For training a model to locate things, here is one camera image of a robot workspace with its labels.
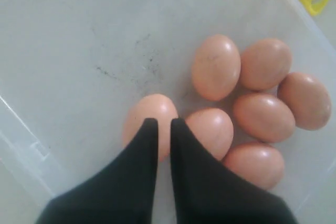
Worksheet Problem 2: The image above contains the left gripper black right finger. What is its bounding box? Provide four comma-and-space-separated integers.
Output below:
170, 119, 297, 223

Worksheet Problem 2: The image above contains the clear plastic bin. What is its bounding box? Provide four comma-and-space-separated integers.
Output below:
1, 0, 335, 223

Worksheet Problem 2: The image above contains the brown egg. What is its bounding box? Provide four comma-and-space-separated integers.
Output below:
277, 72, 332, 131
223, 142, 285, 190
191, 34, 241, 101
240, 38, 292, 91
186, 108, 234, 160
122, 94, 178, 161
233, 93, 296, 143

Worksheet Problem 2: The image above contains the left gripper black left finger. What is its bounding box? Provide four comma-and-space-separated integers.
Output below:
37, 119, 158, 223

